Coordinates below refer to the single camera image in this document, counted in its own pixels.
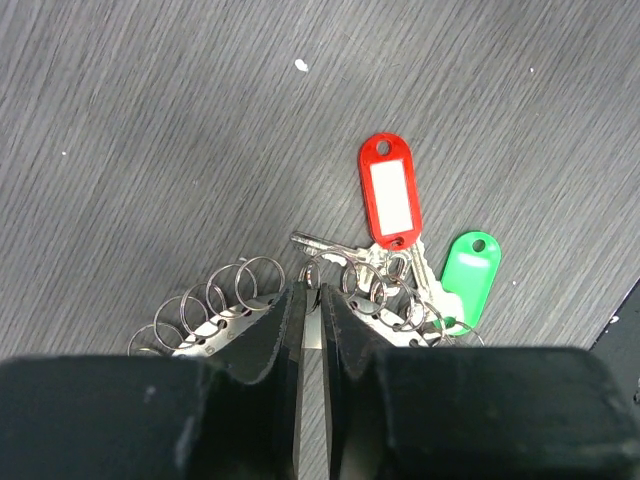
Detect red key tag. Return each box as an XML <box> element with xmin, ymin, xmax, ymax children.
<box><xmin>358</xmin><ymin>132</ymin><xmax>422</xmax><ymax>251</ymax></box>

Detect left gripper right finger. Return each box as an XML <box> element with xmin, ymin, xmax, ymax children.
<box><xmin>320</xmin><ymin>285</ymin><xmax>639</xmax><ymax>479</ymax></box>

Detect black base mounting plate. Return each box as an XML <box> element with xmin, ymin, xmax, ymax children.
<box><xmin>591</xmin><ymin>282</ymin><xmax>639</xmax><ymax>409</ymax></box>

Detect large metal keyring with rings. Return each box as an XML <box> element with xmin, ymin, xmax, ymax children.
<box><xmin>126</xmin><ymin>256</ymin><xmax>462</xmax><ymax>357</ymax></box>

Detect silver keys on ring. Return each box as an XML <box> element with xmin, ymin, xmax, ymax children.
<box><xmin>290</xmin><ymin>232</ymin><xmax>465</xmax><ymax>328</ymax></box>

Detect green key tag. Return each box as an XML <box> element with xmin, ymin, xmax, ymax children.
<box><xmin>440</xmin><ymin>231</ymin><xmax>502</xmax><ymax>337</ymax></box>

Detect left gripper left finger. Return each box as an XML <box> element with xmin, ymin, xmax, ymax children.
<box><xmin>0</xmin><ymin>280</ymin><xmax>306</xmax><ymax>480</ymax></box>

